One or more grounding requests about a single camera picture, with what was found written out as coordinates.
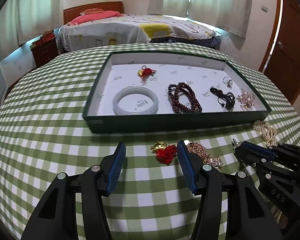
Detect white jade bangle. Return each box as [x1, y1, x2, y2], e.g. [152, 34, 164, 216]
[113, 86, 159, 115]

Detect dark red bead bracelet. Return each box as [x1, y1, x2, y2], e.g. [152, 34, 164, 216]
[167, 81, 203, 114]

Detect wall light switch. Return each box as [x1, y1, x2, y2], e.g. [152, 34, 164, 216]
[261, 5, 268, 13]

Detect pink crystal flower necklace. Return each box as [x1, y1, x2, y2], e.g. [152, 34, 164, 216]
[236, 89, 256, 111]

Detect left window curtain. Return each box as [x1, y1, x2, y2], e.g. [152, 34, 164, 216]
[0, 0, 63, 60]

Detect pink pillow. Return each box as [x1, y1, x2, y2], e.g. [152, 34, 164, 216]
[67, 10, 123, 26]

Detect dark wooden nightstand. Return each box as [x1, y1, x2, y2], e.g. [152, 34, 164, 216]
[31, 38, 59, 67]

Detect white pearl necklace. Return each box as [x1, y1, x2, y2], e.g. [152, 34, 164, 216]
[251, 120, 278, 147]

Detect right window curtain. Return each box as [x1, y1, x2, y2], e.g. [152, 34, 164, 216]
[148, 0, 252, 38]

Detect black cord pendant necklace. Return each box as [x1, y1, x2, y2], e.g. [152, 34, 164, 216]
[209, 86, 236, 111]

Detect wooden headboard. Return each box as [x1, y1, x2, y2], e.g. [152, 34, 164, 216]
[63, 1, 124, 24]

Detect brown wooden door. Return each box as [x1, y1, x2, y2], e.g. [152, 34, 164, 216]
[259, 0, 300, 104]

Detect window curtain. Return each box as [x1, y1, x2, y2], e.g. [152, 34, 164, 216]
[148, 0, 252, 38]
[0, 0, 63, 60]

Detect dark green jewelry tray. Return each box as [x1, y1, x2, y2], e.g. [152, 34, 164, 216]
[83, 51, 271, 133]

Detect bed with patterned cover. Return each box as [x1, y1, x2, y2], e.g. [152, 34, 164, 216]
[58, 15, 221, 52]

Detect gold pink bead bracelet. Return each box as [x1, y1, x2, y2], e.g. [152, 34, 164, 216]
[186, 141, 224, 169]

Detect red tassel gold charm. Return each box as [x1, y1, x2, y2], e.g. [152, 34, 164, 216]
[151, 141, 177, 165]

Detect red boxes on nightstand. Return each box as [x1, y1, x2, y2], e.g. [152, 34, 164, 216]
[30, 29, 55, 49]

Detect silver pearl ring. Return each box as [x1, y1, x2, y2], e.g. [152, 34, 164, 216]
[222, 76, 234, 88]

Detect green checkered tablecloth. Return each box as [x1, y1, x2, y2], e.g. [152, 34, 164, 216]
[0, 42, 300, 240]

